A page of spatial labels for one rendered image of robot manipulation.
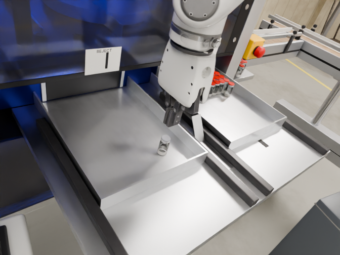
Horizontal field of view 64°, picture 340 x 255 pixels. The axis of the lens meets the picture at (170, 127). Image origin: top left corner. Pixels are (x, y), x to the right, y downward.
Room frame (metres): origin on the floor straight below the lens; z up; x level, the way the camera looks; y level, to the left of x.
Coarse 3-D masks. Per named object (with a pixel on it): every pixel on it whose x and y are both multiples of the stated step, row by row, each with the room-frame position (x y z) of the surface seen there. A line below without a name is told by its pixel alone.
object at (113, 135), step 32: (96, 96) 0.60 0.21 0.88; (128, 96) 0.64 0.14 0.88; (64, 128) 0.44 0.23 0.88; (96, 128) 0.47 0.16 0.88; (128, 128) 0.50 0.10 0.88; (160, 128) 0.54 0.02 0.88; (96, 160) 0.38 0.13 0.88; (128, 160) 0.40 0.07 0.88; (160, 160) 0.43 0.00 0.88; (192, 160) 0.43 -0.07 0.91; (96, 192) 0.28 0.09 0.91; (128, 192) 0.31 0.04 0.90
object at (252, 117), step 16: (224, 96) 0.79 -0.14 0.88; (240, 96) 0.82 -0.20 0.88; (256, 96) 0.79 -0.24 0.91; (208, 112) 0.67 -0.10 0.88; (224, 112) 0.70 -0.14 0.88; (240, 112) 0.72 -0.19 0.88; (256, 112) 0.75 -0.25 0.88; (272, 112) 0.74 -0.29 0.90; (208, 128) 0.57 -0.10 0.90; (224, 128) 0.62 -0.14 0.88; (240, 128) 0.64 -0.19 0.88; (256, 128) 0.66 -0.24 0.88; (272, 128) 0.67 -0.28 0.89; (240, 144) 0.56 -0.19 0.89
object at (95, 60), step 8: (104, 48) 0.54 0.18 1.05; (112, 48) 0.55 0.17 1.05; (120, 48) 0.57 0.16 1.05; (88, 56) 0.51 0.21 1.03; (96, 56) 0.53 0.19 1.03; (104, 56) 0.54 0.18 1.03; (112, 56) 0.56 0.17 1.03; (88, 64) 0.51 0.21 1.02; (96, 64) 0.53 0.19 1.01; (104, 64) 0.54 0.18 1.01; (112, 64) 0.56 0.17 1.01; (88, 72) 0.51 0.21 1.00; (96, 72) 0.53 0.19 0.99
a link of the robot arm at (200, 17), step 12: (180, 0) 0.35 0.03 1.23; (192, 0) 0.34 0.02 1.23; (204, 0) 0.34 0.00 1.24; (216, 0) 0.34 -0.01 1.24; (228, 0) 0.35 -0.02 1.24; (240, 0) 0.35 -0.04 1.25; (180, 12) 0.35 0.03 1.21; (192, 12) 0.34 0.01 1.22; (204, 12) 0.34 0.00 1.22; (216, 12) 0.35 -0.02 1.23; (228, 12) 0.35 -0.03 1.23; (192, 24) 0.35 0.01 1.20; (204, 24) 0.35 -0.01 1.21
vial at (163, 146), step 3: (162, 141) 0.45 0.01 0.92; (159, 144) 0.45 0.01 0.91; (162, 144) 0.44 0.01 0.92; (165, 144) 0.45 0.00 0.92; (168, 144) 0.45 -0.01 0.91; (159, 147) 0.45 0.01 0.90; (162, 147) 0.44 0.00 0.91; (165, 147) 0.44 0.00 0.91; (159, 150) 0.45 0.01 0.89; (162, 150) 0.44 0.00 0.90; (165, 150) 0.45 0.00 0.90; (159, 153) 0.44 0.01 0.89; (162, 153) 0.44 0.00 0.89; (165, 153) 0.45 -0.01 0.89
